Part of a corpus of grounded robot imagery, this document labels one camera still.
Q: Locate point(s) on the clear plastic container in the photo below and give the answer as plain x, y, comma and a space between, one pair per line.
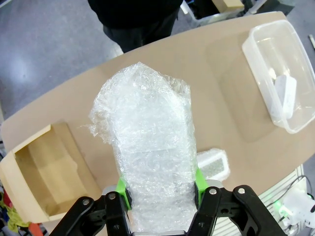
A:
275, 54

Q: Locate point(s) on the bubble-wrapped clock showing grey face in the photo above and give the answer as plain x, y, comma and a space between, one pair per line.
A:
214, 164

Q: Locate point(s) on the colourful cloth pile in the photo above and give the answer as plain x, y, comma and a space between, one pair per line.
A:
12, 216

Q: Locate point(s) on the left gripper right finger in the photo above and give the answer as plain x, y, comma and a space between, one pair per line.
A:
211, 209

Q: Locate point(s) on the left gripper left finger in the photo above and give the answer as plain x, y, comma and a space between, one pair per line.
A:
113, 211

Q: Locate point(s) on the open brown cardboard box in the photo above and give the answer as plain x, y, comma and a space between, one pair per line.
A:
49, 172

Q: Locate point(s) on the person's black sweater body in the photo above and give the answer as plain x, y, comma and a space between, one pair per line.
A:
133, 22

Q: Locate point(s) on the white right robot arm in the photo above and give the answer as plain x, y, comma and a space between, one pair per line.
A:
300, 209

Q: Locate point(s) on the bubble-wrapped clock fully white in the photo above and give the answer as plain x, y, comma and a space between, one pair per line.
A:
152, 135

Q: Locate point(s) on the ribbed aluminium base platform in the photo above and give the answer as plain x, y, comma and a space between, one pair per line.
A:
270, 186

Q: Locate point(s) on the unwrapped white clock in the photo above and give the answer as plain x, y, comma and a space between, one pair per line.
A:
285, 96

